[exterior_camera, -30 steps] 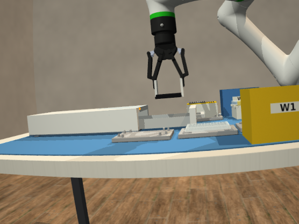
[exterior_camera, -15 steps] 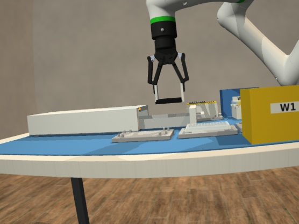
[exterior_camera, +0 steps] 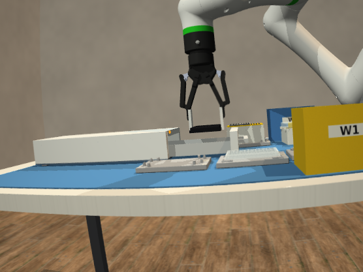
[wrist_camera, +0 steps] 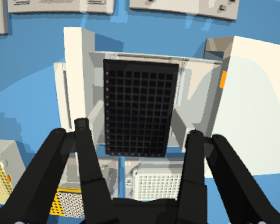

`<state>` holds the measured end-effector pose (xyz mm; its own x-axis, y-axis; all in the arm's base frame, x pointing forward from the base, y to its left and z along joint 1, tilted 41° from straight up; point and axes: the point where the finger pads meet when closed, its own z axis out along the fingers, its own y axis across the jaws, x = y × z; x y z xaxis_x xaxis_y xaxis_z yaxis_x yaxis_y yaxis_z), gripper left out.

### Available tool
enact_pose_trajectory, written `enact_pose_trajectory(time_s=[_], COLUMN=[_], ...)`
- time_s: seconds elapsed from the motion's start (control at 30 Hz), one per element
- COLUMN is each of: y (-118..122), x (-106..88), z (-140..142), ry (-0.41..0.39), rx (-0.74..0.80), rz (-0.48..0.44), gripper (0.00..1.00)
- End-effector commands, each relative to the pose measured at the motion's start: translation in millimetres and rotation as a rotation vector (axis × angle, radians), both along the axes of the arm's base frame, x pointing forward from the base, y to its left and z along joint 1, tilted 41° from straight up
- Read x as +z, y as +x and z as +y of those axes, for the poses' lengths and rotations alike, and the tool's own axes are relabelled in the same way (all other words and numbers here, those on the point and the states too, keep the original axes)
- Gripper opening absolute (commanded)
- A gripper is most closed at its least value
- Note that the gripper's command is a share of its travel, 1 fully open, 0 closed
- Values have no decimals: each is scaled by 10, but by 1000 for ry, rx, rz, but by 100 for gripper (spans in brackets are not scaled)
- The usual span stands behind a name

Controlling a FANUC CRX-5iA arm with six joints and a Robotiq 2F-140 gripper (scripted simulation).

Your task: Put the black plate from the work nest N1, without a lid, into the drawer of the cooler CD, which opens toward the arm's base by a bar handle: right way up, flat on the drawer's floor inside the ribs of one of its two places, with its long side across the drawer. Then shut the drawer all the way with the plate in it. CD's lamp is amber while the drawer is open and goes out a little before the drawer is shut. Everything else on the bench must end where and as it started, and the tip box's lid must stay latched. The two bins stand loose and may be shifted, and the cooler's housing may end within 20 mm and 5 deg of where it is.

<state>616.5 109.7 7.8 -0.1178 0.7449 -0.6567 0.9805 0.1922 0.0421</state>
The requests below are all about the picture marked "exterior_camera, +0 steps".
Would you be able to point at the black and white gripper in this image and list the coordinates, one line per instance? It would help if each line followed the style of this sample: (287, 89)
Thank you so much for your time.
(202, 71)

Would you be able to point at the blue work mat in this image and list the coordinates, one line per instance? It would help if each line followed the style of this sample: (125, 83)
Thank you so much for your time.
(122, 175)

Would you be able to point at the yellow open-top bin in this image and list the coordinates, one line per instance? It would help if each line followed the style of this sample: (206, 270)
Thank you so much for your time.
(328, 139)

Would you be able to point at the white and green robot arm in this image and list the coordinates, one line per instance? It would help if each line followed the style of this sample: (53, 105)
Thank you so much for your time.
(281, 22)

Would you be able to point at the dark blue open bin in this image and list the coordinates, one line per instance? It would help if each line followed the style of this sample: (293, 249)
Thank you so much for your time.
(274, 118)

